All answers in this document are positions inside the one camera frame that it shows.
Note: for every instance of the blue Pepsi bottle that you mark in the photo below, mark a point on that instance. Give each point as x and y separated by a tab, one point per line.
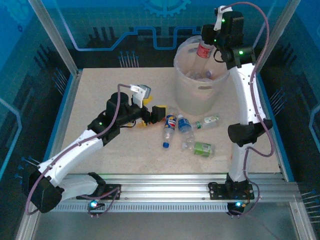
170	125

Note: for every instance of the red label cola bottle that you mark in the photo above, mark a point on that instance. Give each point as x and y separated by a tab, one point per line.
204	51

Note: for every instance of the blue label water bottle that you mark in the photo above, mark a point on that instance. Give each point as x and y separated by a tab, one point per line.
184	125

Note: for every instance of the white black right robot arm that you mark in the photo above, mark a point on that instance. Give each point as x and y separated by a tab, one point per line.
247	100

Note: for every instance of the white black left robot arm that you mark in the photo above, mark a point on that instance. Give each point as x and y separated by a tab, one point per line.
75	150

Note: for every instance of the white plastic bin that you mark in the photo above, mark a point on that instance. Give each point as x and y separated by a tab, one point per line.
192	100

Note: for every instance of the pale green label clear bottle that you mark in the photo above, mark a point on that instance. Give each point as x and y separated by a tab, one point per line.
210	120

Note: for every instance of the green label plastic bottle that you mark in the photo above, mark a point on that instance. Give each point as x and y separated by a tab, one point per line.
202	148

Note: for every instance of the perforated metal strip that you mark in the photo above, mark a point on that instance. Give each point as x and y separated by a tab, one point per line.
162	207

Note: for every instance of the small LED controller board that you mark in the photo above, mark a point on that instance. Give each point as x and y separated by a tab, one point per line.
237	204
94	204

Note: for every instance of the grey metal shelf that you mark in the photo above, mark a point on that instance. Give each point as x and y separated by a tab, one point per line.
162	227

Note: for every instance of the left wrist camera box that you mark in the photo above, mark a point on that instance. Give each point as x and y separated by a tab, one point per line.
145	90

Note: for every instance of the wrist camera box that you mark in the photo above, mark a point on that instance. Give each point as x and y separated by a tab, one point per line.
145	90
218	21

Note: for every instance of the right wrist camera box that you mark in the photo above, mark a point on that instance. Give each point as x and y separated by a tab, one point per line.
218	21

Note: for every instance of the aluminium corner post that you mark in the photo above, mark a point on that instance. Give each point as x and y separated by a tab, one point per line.
274	37
56	37

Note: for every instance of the blue edged aluminium side rail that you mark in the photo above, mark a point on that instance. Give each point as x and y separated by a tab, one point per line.
67	105
286	165

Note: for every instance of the aluminium rail beam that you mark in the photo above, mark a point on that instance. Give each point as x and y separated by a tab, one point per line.
162	186

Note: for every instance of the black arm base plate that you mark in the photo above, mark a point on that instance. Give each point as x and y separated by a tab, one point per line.
110	186
216	191

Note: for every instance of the aluminium frame leg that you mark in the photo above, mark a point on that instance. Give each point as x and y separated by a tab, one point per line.
25	228
303	225

